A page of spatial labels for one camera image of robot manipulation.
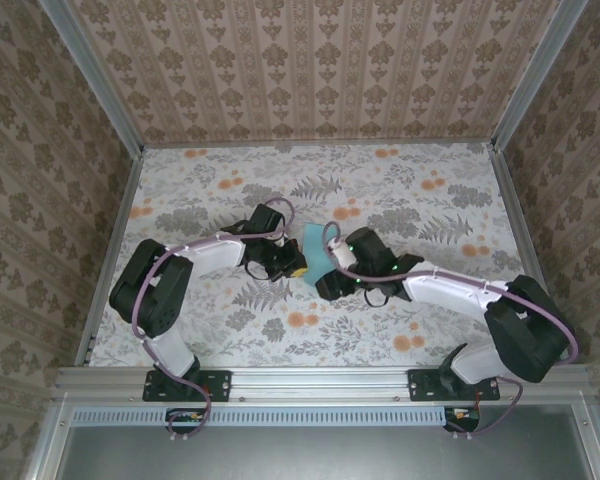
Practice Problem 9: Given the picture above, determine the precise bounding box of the turquoise cloth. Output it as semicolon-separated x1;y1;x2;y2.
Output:
299;222;342;289

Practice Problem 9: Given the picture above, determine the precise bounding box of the grey metal sheet panel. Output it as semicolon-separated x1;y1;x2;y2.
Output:
54;404;594;480

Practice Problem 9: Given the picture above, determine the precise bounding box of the aluminium base beam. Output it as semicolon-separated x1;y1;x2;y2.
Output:
49;364;596;402

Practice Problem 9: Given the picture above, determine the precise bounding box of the thin black left gripper cable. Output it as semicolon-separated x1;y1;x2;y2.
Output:
219;219;277;279

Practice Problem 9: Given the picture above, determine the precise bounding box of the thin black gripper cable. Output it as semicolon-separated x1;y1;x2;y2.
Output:
362;287;396;307
219;219;277;279

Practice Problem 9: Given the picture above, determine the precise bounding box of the thin black right gripper cable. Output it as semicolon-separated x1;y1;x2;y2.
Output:
362;287;396;307

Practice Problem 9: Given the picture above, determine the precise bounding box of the thin aluminium wall-side rail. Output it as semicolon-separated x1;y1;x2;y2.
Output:
142;141;496;150

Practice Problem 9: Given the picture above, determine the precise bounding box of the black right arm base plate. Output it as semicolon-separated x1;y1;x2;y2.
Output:
408;368;501;403

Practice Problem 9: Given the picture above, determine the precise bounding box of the grey slotted cable duct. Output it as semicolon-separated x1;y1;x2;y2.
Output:
72;407;449;428

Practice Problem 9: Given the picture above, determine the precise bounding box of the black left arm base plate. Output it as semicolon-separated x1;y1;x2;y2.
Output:
142;368;231;403

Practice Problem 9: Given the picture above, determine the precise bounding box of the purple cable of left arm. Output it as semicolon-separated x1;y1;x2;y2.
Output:
129;197;296;444

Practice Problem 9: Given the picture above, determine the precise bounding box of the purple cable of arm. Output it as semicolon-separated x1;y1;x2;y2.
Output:
129;197;296;444
322;221;580;441

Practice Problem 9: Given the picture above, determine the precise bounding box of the aluminium side rail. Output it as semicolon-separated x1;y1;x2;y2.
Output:
489;144;571;365
73;147;146;367

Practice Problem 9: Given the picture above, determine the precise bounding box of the black cable connector bracket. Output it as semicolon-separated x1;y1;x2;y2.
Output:
165;407;206;434
442;405;481;433

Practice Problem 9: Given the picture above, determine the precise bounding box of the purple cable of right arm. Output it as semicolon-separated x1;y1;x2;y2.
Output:
322;221;580;441

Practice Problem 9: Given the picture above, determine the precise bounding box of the aluminium corner post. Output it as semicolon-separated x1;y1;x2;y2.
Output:
489;0;589;154
36;0;146;157

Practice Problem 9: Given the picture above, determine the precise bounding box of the aluminium panel edge rail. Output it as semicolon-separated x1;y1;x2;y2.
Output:
22;399;74;480
572;402;600;480

